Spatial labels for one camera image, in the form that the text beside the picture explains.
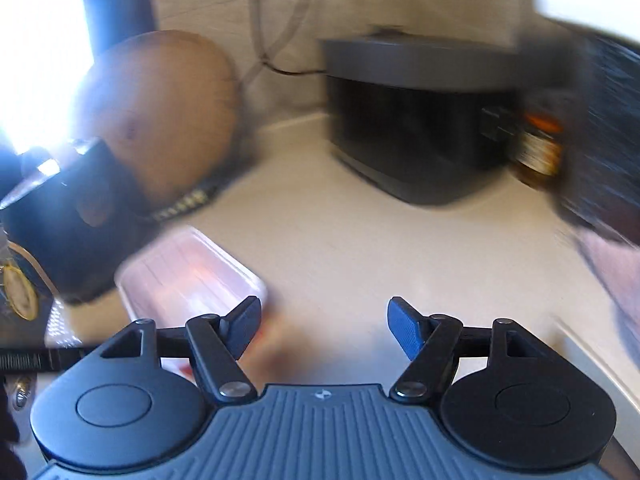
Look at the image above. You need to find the black square appliance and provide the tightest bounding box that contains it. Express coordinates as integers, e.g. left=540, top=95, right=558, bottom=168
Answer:
left=321, top=28, right=526, bottom=206

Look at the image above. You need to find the black power cable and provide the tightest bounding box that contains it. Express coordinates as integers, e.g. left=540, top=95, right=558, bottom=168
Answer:
left=244, top=0, right=331, bottom=82

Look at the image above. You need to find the orange lid sauce jar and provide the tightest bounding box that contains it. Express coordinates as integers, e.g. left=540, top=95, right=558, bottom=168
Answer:
left=510, top=110, right=565, bottom=191

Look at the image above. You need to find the pink striped cloth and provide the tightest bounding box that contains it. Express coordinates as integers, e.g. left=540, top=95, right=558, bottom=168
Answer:
left=576, top=229, right=639, bottom=365

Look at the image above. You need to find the red white rectangular tray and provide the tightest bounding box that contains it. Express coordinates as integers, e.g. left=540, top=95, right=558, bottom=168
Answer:
left=115, top=226, right=268, bottom=328

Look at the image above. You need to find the round wooden cutting board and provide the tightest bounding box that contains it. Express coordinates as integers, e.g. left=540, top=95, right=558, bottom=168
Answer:
left=70, top=30, right=241, bottom=209

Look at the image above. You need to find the black textured bag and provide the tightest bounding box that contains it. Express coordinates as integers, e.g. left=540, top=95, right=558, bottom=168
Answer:
left=518, top=18, right=639, bottom=244

